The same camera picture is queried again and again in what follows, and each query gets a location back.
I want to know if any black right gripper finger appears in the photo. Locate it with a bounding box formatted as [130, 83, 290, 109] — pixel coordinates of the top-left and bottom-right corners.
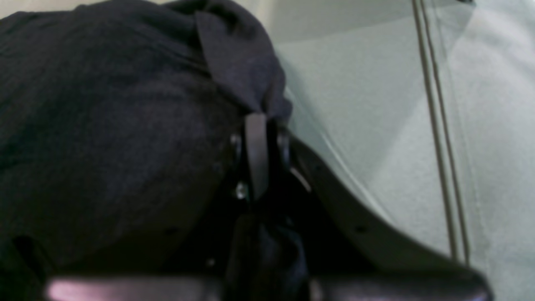
[274, 125, 494, 301]

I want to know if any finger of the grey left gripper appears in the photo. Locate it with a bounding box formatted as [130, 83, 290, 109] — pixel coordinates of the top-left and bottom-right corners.
[43, 114, 269, 301]

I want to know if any black t-shirt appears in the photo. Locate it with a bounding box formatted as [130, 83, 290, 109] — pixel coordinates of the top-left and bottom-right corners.
[1, 0, 292, 301]

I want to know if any green table cloth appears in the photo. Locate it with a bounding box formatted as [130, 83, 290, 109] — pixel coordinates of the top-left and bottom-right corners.
[239, 0, 535, 301]

